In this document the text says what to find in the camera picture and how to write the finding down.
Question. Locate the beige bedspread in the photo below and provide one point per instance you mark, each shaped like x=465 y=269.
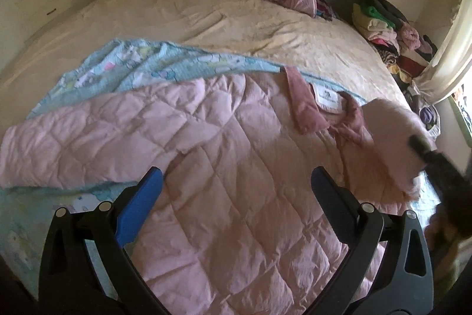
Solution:
x=333 y=50

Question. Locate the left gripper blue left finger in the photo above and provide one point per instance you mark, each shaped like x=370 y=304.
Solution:
x=85 y=268

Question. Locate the floral bag of clothes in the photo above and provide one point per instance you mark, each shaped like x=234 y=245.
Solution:
x=428 y=114

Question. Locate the striped folded clothes by headboard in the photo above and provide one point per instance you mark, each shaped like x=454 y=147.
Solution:
x=325 y=11

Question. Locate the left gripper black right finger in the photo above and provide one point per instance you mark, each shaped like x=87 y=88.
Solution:
x=404 y=281

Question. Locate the cream curtain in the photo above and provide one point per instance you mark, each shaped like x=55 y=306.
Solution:
x=452 y=62

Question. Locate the pile of folded clothes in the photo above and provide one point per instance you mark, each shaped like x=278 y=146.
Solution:
x=403 y=50

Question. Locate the pink quilted coat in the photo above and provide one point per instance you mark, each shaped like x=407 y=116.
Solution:
x=377 y=166

